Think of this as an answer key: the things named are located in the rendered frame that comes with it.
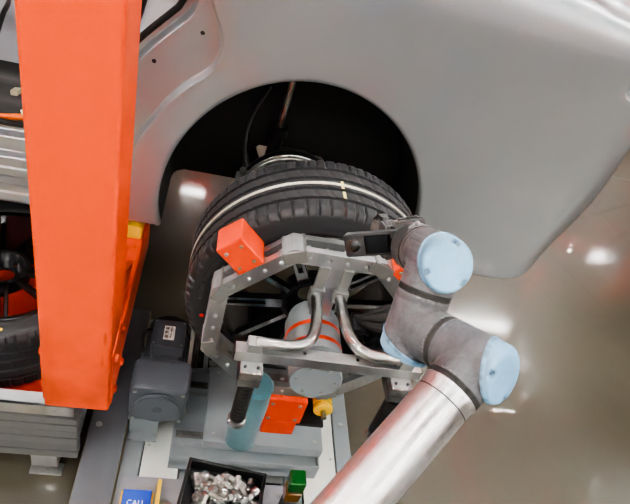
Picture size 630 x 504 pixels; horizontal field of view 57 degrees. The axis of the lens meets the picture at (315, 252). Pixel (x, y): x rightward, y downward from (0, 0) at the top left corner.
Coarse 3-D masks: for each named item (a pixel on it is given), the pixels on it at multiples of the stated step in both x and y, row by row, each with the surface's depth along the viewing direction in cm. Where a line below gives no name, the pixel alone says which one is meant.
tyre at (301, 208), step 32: (320, 160) 149; (224, 192) 151; (288, 192) 138; (320, 192) 138; (352, 192) 141; (384, 192) 150; (224, 224) 141; (256, 224) 134; (288, 224) 134; (320, 224) 135; (352, 224) 135; (192, 256) 150; (192, 288) 146; (192, 320) 154
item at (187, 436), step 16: (192, 368) 213; (192, 384) 206; (192, 400) 205; (192, 416) 201; (176, 432) 191; (192, 432) 192; (176, 448) 190; (192, 448) 192; (208, 448) 193; (176, 464) 189; (240, 464) 191; (256, 464) 192; (272, 464) 193; (288, 464) 194; (304, 464) 198
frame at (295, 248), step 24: (288, 240) 132; (312, 240) 132; (336, 240) 135; (264, 264) 131; (288, 264) 131; (312, 264) 132; (336, 264) 132; (360, 264) 132; (384, 264) 133; (216, 288) 135; (240, 288) 135; (216, 312) 140; (216, 336) 146; (216, 360) 152; (288, 384) 162; (360, 384) 163
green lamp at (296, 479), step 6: (294, 474) 138; (300, 474) 139; (288, 480) 139; (294, 480) 137; (300, 480) 137; (306, 480) 138; (288, 486) 138; (294, 486) 137; (300, 486) 137; (300, 492) 139
